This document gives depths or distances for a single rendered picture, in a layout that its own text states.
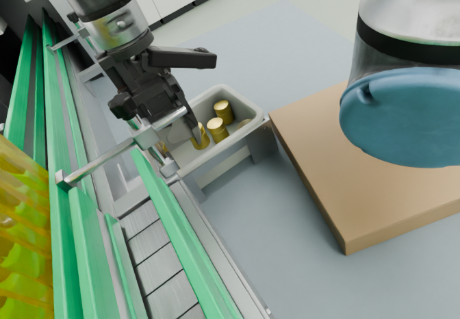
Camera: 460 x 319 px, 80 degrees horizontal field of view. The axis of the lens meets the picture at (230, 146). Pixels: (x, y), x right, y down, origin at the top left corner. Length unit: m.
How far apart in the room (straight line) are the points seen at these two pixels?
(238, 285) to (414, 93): 0.21
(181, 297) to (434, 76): 0.27
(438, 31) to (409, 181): 0.25
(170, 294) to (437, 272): 0.31
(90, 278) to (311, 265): 0.27
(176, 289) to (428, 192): 0.32
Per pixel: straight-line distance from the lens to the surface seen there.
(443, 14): 0.22
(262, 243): 0.44
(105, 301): 0.25
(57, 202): 0.34
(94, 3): 0.39
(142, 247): 0.35
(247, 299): 0.28
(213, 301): 0.19
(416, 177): 0.44
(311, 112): 0.53
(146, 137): 0.34
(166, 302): 0.31
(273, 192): 0.48
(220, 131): 0.54
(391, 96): 0.22
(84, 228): 0.29
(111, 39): 0.40
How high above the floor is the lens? 1.14
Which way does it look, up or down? 43 degrees down
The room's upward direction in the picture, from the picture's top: 25 degrees counter-clockwise
